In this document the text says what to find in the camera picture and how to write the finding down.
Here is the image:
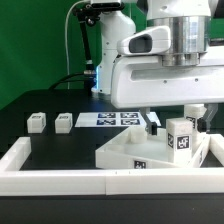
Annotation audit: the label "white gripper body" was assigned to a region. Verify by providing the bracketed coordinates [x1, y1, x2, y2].
[111, 53, 224, 108]

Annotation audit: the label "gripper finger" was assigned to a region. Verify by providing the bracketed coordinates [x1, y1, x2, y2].
[197, 103, 218, 133]
[140, 108, 157, 135]

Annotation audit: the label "white square table top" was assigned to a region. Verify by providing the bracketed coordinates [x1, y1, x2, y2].
[95, 127, 210, 169]

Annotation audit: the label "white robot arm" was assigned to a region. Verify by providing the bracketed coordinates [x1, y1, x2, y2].
[111, 0, 224, 132]

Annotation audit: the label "white sheet with markers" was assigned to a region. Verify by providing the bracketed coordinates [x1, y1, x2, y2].
[74, 111, 162, 128]

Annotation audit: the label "white U-shaped obstacle fence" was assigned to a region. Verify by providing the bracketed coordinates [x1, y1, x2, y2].
[0, 137, 224, 196]

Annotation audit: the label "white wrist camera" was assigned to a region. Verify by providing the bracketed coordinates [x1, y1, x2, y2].
[117, 26, 171, 56]

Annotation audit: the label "black cables at base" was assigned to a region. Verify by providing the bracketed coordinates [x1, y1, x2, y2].
[49, 72, 96, 90]

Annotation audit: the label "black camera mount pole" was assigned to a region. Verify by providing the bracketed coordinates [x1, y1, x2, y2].
[72, 1, 126, 78]

